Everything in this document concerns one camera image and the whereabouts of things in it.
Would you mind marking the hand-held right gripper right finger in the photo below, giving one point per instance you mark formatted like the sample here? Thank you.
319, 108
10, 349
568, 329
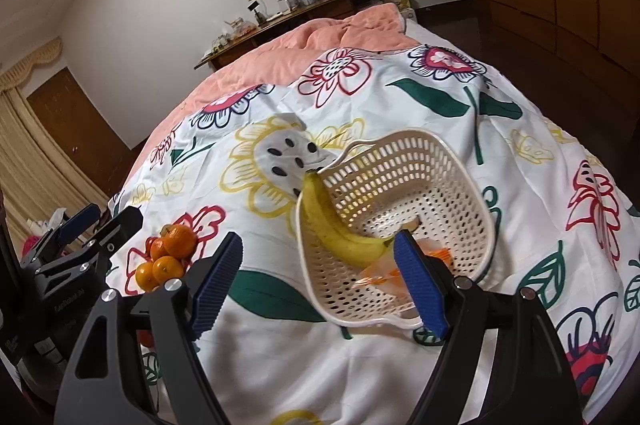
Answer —
420, 280

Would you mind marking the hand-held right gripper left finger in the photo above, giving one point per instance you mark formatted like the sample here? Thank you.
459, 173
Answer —
220, 280

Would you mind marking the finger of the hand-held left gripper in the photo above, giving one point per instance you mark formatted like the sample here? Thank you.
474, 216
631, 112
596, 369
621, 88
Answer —
120, 225
75, 220

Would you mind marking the large orange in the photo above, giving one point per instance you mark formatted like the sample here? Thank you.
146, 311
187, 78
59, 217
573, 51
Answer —
181, 241

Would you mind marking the cream plastic basket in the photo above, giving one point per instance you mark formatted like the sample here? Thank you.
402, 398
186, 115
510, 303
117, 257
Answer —
425, 185

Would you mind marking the yellow banana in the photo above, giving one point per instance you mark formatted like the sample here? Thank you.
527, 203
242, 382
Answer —
325, 225

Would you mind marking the clear orange plastic bag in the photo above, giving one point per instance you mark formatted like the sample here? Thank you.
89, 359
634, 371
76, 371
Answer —
382, 277

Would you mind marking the pink cloth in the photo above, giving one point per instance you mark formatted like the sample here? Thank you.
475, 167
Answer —
31, 246

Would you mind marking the beige curtain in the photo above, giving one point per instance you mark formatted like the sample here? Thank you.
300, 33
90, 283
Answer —
45, 145

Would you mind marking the brown wooden door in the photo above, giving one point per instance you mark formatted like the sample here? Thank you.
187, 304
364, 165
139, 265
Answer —
80, 125

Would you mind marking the white floral blanket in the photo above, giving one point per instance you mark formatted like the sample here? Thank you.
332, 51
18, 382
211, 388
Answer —
400, 115

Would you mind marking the pink blanket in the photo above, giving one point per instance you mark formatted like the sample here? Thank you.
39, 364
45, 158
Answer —
280, 50

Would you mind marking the small black stand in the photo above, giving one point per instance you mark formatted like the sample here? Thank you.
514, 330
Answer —
257, 11

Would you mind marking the wooden headboard shelf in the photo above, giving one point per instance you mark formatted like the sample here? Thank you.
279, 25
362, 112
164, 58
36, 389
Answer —
280, 25

